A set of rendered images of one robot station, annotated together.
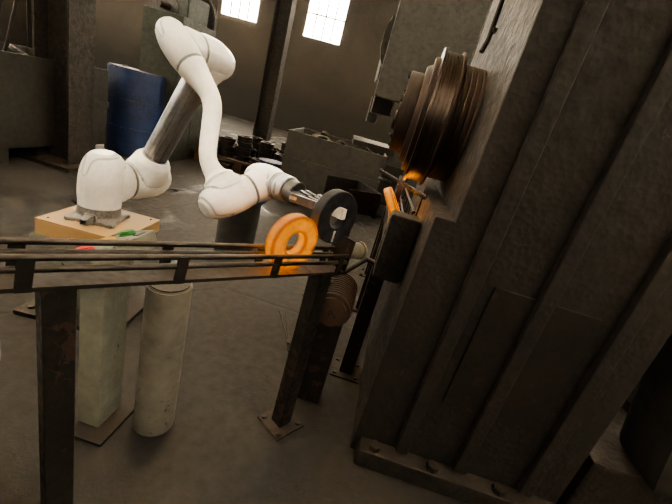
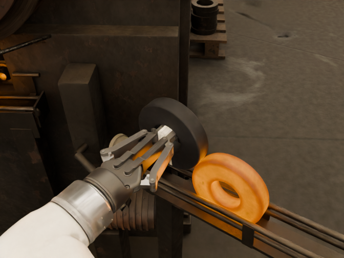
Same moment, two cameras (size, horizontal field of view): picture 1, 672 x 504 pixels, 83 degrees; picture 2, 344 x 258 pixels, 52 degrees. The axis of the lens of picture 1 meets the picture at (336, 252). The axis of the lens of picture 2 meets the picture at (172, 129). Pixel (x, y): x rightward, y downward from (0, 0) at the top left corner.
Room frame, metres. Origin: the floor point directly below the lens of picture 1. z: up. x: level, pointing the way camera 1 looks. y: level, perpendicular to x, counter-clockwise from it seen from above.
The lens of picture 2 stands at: (1.06, 0.55, 1.25)
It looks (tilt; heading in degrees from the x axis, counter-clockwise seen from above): 40 degrees down; 268
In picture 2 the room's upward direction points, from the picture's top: straight up
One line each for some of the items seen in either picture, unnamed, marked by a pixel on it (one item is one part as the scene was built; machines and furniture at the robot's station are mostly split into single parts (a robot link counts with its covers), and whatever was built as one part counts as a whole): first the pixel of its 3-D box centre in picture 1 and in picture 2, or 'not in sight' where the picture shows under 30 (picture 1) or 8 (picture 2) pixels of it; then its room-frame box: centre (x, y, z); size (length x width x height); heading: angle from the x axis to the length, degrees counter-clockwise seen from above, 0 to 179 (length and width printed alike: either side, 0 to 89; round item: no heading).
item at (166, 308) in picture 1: (161, 357); not in sight; (0.90, 0.42, 0.26); 0.12 x 0.12 x 0.52
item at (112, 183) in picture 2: (299, 195); (115, 180); (1.14, 0.15, 0.80); 0.09 x 0.08 x 0.07; 51
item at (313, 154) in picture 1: (333, 171); not in sight; (4.29, 0.27, 0.39); 1.03 x 0.83 x 0.79; 90
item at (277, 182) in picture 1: (285, 188); (83, 210); (1.19, 0.21, 0.79); 0.09 x 0.06 x 0.09; 141
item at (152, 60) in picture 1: (176, 91); not in sight; (4.60, 2.31, 0.75); 0.70 x 0.48 x 1.50; 176
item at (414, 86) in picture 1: (405, 112); not in sight; (1.51, -0.11, 1.11); 0.28 x 0.06 x 0.28; 176
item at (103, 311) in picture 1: (103, 334); not in sight; (0.88, 0.58, 0.31); 0.24 x 0.16 x 0.62; 176
